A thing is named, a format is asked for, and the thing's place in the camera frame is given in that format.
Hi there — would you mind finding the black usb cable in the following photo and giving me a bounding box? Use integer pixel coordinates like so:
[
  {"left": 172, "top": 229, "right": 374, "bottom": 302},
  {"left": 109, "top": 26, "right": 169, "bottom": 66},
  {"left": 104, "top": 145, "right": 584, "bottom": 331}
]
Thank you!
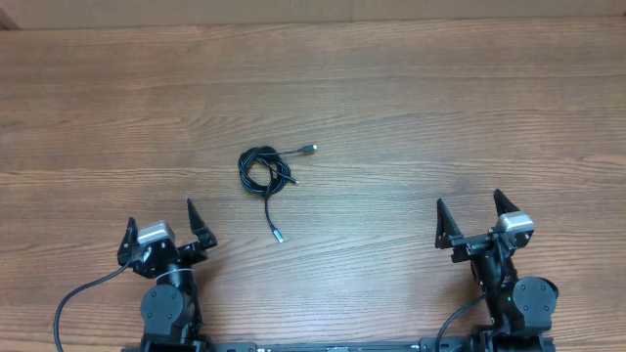
[{"left": 237, "top": 144, "right": 318, "bottom": 244}]

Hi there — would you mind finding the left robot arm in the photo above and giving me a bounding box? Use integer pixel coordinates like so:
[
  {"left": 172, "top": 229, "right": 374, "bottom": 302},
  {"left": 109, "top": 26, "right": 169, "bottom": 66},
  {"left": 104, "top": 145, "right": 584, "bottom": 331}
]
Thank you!
[{"left": 117, "top": 198, "right": 217, "bottom": 352}]

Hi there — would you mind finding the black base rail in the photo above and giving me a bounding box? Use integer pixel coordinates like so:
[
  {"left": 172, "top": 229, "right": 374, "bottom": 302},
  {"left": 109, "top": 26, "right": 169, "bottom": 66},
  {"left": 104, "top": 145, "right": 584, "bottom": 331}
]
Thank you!
[{"left": 214, "top": 336, "right": 473, "bottom": 352}]

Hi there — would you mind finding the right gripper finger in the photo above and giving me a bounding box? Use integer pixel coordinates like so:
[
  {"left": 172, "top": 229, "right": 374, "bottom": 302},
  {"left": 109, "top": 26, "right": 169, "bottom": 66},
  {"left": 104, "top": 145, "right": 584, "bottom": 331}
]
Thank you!
[
  {"left": 493, "top": 189, "right": 519, "bottom": 216},
  {"left": 435, "top": 198, "right": 463, "bottom": 248}
]

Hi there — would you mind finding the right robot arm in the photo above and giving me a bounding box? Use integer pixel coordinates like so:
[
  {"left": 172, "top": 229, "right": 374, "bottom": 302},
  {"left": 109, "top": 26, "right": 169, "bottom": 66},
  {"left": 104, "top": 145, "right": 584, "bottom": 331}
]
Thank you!
[{"left": 433, "top": 189, "right": 559, "bottom": 351}]

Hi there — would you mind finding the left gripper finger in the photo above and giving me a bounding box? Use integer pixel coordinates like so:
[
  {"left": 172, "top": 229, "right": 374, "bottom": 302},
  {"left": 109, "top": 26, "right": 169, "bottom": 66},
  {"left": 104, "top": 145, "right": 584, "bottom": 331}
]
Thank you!
[
  {"left": 119, "top": 217, "right": 138, "bottom": 254},
  {"left": 186, "top": 198, "right": 217, "bottom": 248}
]

